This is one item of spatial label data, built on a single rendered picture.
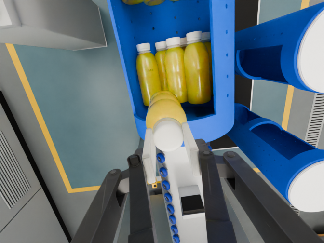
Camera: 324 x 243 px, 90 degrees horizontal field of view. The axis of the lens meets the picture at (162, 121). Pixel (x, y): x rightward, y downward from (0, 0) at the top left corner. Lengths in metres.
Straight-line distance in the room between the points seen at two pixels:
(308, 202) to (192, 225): 0.55
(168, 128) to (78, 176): 2.05
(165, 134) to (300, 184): 0.78
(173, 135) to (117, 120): 1.52
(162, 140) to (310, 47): 0.57
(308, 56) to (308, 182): 0.51
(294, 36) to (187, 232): 1.02
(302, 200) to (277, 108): 1.20
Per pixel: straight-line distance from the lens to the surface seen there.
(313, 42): 0.69
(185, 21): 0.60
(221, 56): 0.36
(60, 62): 1.78
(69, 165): 2.16
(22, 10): 0.79
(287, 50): 0.71
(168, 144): 0.21
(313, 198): 1.01
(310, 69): 0.70
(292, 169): 0.90
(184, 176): 0.83
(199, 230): 1.12
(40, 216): 2.40
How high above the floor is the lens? 1.55
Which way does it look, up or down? 69 degrees down
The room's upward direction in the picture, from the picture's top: 176 degrees clockwise
